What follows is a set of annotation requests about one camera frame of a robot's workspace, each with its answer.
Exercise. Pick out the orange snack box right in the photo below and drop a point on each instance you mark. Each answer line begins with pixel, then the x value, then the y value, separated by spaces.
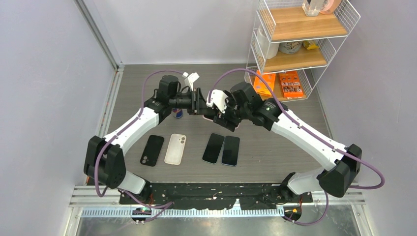
pixel 291 85

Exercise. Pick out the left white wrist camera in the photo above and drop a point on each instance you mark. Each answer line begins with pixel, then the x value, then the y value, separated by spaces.
pixel 190 79

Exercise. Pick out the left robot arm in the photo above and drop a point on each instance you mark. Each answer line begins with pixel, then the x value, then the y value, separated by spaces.
pixel 104 161

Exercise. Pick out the orange snack box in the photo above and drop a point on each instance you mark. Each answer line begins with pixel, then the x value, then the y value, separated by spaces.
pixel 291 85
pixel 260 87

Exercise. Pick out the Red Bull can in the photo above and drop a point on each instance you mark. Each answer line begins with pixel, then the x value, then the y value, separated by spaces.
pixel 177 113

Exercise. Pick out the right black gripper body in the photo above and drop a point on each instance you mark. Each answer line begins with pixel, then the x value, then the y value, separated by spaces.
pixel 232 114

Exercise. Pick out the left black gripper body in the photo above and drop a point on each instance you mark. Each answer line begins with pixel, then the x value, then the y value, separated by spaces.
pixel 194 101

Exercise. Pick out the round tin on shelf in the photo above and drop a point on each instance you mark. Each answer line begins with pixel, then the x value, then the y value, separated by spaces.
pixel 290 47

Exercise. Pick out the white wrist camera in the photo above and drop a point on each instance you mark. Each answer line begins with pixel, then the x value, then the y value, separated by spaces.
pixel 190 79
pixel 217 99

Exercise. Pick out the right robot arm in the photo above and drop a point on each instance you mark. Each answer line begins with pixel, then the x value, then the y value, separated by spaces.
pixel 337 170

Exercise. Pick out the blue phone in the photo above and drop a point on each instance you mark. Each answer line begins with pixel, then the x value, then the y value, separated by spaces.
pixel 230 151

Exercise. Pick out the white wire shelf rack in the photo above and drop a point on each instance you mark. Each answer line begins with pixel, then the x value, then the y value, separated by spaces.
pixel 285 21

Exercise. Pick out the black phone case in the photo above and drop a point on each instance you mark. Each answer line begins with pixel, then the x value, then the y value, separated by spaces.
pixel 152 150

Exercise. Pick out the teal phone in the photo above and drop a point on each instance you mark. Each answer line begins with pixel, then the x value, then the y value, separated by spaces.
pixel 213 148

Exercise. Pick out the aluminium frame rail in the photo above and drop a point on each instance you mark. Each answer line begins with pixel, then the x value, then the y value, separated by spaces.
pixel 92 71

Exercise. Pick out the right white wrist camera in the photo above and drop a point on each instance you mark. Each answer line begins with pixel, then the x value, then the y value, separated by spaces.
pixel 217 99

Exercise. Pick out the clear glass jar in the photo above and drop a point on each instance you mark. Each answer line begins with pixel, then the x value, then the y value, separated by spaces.
pixel 312 8

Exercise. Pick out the white bottle on shelf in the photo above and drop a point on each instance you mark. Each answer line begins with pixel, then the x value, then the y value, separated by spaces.
pixel 269 50

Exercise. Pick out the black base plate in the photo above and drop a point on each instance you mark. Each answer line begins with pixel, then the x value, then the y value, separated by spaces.
pixel 214 196

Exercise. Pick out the orange snack box left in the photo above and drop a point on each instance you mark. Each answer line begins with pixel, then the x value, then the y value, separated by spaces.
pixel 260 87

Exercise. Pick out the pink tape roll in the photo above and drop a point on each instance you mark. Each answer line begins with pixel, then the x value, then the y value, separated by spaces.
pixel 329 6

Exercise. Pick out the yellow packet on shelf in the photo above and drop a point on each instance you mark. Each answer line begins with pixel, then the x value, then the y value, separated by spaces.
pixel 310 44

